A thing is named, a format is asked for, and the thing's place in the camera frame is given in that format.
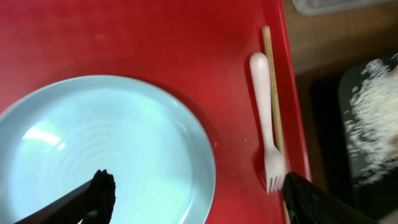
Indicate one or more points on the clear plastic waste bin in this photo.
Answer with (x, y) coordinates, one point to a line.
(317, 7)

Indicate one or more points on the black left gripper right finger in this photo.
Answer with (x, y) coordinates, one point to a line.
(306, 203)

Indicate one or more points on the black tray with rice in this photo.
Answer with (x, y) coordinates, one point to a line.
(367, 97)

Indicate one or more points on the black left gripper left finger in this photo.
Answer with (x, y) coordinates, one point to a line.
(90, 203)

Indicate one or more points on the light blue plate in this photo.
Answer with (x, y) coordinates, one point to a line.
(54, 139)

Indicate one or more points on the white plastic fork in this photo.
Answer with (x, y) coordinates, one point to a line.
(274, 162)

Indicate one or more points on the wooden chopstick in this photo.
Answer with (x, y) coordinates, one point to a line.
(279, 136)

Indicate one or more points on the red serving tray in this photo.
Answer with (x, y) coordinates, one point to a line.
(197, 50)

